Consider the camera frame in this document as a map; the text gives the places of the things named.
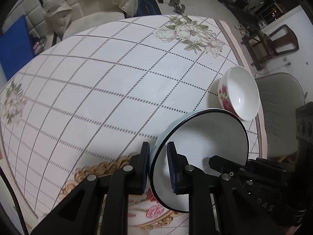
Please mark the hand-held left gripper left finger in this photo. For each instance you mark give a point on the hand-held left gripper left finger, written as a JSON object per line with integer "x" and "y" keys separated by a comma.
{"x": 146, "y": 173}

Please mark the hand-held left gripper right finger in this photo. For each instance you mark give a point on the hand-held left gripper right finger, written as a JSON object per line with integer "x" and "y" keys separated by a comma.
{"x": 172, "y": 169}

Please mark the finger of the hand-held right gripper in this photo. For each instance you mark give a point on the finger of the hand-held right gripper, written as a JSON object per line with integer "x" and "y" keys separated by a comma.
{"x": 225, "y": 165}

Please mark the light blue black-rimmed bowl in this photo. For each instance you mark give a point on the light blue black-rimmed bowl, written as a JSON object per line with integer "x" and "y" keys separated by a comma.
{"x": 207, "y": 139}

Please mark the white bowl with red flowers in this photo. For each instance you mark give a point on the white bowl with red flowers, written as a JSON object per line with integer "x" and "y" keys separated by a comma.
{"x": 240, "y": 90}

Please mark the grey plastic chair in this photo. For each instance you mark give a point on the grey plastic chair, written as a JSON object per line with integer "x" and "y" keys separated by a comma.
{"x": 276, "y": 107}

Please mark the white shoe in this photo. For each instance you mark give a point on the white shoe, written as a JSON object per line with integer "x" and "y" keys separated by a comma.
{"x": 245, "y": 32}
{"x": 238, "y": 27}

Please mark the dark wooden chair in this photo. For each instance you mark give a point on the dark wooden chair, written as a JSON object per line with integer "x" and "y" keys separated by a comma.
{"x": 262, "y": 35}

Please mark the black weight bench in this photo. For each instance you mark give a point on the black weight bench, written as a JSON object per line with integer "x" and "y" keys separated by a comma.
{"x": 244, "y": 14}

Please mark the metal dumbbell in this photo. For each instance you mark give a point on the metal dumbbell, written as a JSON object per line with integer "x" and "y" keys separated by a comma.
{"x": 173, "y": 2}
{"x": 181, "y": 8}

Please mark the black exercise machine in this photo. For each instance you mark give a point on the black exercise machine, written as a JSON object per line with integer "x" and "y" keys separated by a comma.
{"x": 266, "y": 7}

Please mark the black speaker box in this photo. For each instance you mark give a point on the black speaker box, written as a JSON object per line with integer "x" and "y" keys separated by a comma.
{"x": 240, "y": 2}

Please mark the cream padded chair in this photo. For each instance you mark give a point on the cream padded chair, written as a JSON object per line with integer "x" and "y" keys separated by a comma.
{"x": 85, "y": 7}

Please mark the beige sofa with cushions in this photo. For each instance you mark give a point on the beige sofa with cushions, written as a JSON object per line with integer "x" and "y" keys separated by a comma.
{"x": 58, "y": 14}

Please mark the blue folding pad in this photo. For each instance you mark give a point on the blue folding pad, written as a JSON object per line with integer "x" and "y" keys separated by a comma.
{"x": 14, "y": 46}

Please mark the cream tufted chair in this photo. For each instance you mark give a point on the cream tufted chair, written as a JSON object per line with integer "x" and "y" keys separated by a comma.
{"x": 22, "y": 17}

